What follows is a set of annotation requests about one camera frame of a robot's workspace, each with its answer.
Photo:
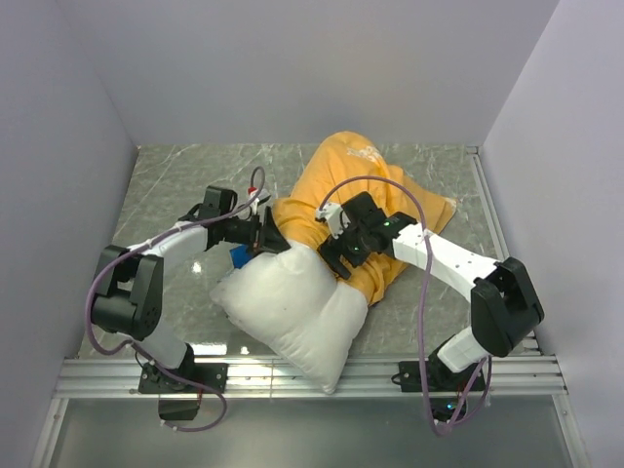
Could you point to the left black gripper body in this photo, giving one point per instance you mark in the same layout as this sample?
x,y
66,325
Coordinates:
x,y
241,231

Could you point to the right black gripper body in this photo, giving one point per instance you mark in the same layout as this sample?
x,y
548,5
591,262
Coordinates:
x,y
351,246

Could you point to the white pillow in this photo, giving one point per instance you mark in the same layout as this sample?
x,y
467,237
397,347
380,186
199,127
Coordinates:
x,y
292,303

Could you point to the yellow pillowcase with blue lining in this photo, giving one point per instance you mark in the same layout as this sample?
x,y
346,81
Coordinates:
x,y
343,166

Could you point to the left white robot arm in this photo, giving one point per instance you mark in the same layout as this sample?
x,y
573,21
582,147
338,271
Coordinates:
x,y
127,295

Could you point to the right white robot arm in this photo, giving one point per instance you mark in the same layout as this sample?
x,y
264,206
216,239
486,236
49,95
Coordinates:
x,y
504,307

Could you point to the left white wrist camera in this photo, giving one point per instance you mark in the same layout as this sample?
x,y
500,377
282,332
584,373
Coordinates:
x,y
257,196

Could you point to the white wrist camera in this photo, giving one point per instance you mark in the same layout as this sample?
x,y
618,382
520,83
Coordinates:
x,y
334,216
257,196

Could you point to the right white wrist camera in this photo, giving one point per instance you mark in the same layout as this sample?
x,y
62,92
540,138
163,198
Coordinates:
x,y
334,216

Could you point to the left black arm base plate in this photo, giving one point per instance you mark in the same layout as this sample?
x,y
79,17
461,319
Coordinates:
x,y
157,380

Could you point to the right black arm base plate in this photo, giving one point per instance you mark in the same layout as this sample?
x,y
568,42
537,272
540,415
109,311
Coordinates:
x,y
439,378

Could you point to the black box under rail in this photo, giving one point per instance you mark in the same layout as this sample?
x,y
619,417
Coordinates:
x,y
174,410

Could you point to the aluminium mounting rail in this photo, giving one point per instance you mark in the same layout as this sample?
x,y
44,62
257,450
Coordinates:
x,y
270,416

